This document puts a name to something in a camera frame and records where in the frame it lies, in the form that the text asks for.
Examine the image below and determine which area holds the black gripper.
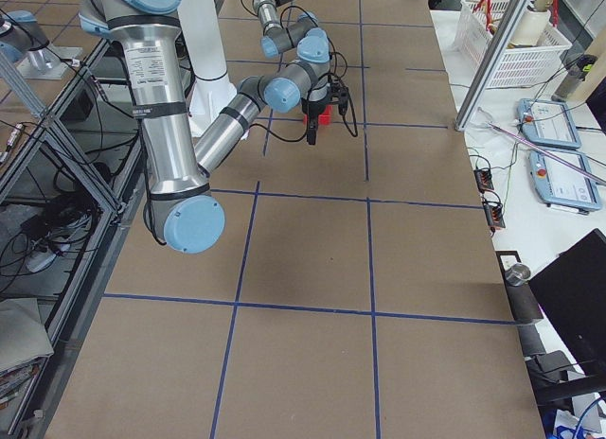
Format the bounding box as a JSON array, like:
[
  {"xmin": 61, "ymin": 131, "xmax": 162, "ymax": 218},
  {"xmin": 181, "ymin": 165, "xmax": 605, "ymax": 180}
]
[{"xmin": 305, "ymin": 77, "xmax": 331, "ymax": 146}]

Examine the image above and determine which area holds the red block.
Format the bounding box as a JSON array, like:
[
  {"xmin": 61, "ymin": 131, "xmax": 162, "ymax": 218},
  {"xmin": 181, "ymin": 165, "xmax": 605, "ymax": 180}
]
[{"xmin": 303, "ymin": 104, "xmax": 332, "ymax": 126}]

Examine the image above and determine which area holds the long reaching stick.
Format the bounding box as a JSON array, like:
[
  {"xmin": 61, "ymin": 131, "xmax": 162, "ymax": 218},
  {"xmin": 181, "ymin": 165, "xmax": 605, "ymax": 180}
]
[{"xmin": 487, "ymin": 122, "xmax": 605, "ymax": 186}]

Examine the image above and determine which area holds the grey cloth under table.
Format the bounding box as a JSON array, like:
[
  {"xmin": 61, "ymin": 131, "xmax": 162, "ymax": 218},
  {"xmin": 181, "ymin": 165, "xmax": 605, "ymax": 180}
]
[{"xmin": 1, "ymin": 298, "xmax": 54, "ymax": 371}]

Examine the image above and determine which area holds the black monitor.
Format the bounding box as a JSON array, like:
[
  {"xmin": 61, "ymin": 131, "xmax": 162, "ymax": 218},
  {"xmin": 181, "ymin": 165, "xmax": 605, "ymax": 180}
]
[{"xmin": 529, "ymin": 229, "xmax": 605, "ymax": 375}]

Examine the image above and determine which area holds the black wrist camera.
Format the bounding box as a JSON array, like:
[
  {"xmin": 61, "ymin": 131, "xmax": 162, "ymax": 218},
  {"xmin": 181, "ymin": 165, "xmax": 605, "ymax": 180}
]
[{"xmin": 330, "ymin": 79, "xmax": 350, "ymax": 117}]

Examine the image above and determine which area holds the blue teach pendant near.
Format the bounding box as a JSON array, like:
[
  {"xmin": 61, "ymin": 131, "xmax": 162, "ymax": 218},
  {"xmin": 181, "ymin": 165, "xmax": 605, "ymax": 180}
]
[{"xmin": 528, "ymin": 149, "xmax": 603, "ymax": 214}]

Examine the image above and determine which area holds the blue teach pendant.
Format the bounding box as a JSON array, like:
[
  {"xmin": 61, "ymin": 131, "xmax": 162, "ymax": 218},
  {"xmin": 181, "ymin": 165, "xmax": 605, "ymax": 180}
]
[
  {"xmin": 517, "ymin": 98, "xmax": 581, "ymax": 149},
  {"xmin": 528, "ymin": 149, "xmax": 603, "ymax": 214}
]

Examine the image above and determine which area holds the blue teach pendant far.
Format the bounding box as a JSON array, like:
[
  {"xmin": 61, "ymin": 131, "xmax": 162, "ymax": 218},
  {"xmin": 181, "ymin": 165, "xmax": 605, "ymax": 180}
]
[{"xmin": 517, "ymin": 98, "xmax": 581, "ymax": 149}]

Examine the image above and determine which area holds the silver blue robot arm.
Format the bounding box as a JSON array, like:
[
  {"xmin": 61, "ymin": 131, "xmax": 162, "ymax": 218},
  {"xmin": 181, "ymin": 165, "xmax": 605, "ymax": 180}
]
[
  {"xmin": 80, "ymin": 0, "xmax": 330, "ymax": 254},
  {"xmin": 252, "ymin": 0, "xmax": 320, "ymax": 59}
]

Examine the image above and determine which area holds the white plastic basket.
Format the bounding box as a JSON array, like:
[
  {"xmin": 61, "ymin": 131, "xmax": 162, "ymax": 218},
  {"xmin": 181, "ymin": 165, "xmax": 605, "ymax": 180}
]
[{"xmin": 454, "ymin": 0, "xmax": 572, "ymax": 89}]

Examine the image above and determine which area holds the small metal cup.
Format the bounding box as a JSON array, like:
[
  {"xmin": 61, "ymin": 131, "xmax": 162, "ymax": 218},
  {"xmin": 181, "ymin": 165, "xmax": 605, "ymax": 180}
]
[{"xmin": 504, "ymin": 262, "xmax": 531, "ymax": 287}]

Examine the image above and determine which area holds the white camera pole base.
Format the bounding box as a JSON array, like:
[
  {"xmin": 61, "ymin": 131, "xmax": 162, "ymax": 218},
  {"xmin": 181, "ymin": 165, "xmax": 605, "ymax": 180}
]
[{"xmin": 178, "ymin": 0, "xmax": 236, "ymax": 137}]

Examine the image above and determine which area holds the aluminium frame post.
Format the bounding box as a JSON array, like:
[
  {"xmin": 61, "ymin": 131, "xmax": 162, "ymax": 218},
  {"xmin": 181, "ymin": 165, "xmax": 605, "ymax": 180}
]
[{"xmin": 454, "ymin": 0, "xmax": 530, "ymax": 132}]

